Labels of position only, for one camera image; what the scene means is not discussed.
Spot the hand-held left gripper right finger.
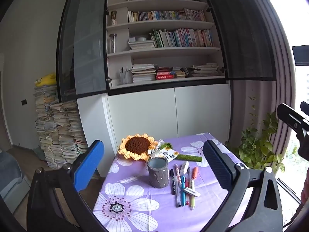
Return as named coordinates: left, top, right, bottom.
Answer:
left=193, top=139, right=283, bottom=232

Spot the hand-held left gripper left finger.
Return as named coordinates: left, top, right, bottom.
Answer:
left=26, top=140, right=114, bottom=232

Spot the blue pen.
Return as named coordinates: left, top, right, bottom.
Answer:
left=181, top=175, right=188, bottom=206

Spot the pale green pen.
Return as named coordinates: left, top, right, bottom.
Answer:
left=190, top=180, right=196, bottom=210

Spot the pink patterned pen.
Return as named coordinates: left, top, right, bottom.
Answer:
left=175, top=164, right=182, bottom=207

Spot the black pen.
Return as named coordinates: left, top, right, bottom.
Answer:
left=170, top=169, right=176, bottom=195

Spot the grey fabric pen holder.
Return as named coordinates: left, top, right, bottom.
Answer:
left=147, top=158, right=169, bottom=188

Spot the pink grey curtain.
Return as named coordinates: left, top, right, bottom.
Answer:
left=232, top=0, right=298, bottom=174

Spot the pile of books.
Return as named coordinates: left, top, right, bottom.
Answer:
left=34, top=83, right=88, bottom=171

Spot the green potted plant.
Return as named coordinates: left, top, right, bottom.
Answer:
left=227, top=97, right=297, bottom=172

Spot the purple floral tablecloth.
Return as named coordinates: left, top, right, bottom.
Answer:
left=93, top=132, right=254, bottom=232

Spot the white gift tag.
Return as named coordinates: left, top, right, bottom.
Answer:
left=154, top=148, right=180, bottom=162

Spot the black panel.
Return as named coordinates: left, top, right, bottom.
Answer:
left=292, top=45, right=309, bottom=66

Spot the crochet sunflower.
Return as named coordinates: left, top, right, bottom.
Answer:
left=118, top=133, right=203, bottom=162

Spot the white bookcase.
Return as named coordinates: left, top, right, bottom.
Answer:
left=77, top=0, right=232, bottom=177

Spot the grey sofa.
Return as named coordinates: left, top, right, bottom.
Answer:
left=0, top=147, right=32, bottom=206

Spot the glass bookcase door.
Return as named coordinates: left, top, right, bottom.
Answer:
left=56, top=0, right=109, bottom=103
left=197, top=0, right=277, bottom=81

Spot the clear pencil cup on shelf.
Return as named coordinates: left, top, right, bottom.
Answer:
left=118, top=68, right=133, bottom=85

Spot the yellow plush toy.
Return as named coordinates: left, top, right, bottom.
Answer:
left=34, top=73, right=57, bottom=87

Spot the stack of magazines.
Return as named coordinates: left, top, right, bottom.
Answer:
left=187, top=63, right=220, bottom=78

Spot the small stack of books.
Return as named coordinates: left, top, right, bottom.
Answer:
left=172, top=66, right=187, bottom=78

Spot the tall stack of papers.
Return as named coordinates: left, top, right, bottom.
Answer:
left=132, top=63, right=157, bottom=84

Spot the clear glass jar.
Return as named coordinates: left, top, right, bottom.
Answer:
left=109, top=33, right=117, bottom=54

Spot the stack of white booklets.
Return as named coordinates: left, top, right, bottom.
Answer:
left=128, top=40, right=155, bottom=50

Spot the tall colourful book row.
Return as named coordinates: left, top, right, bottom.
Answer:
left=150, top=28, right=214, bottom=48

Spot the small colourful book row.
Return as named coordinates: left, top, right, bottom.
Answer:
left=127, top=8, right=206, bottom=23

